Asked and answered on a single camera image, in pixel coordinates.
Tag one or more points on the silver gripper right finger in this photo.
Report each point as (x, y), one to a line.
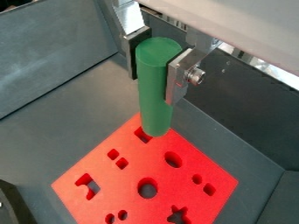
(183, 68)

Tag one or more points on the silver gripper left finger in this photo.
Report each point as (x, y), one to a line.
(134, 30)

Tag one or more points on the green cylinder peg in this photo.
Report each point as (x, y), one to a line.
(152, 55)

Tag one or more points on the red shape sorter block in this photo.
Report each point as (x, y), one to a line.
(139, 180)

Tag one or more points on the black curved holder stand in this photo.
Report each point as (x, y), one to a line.
(14, 209)

